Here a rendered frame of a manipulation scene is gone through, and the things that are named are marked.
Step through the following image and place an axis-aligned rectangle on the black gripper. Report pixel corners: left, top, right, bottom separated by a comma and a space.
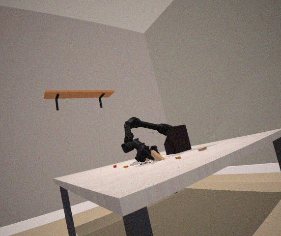
136, 143, 160, 160

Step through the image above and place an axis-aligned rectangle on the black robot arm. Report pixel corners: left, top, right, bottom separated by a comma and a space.
121, 117, 172, 162

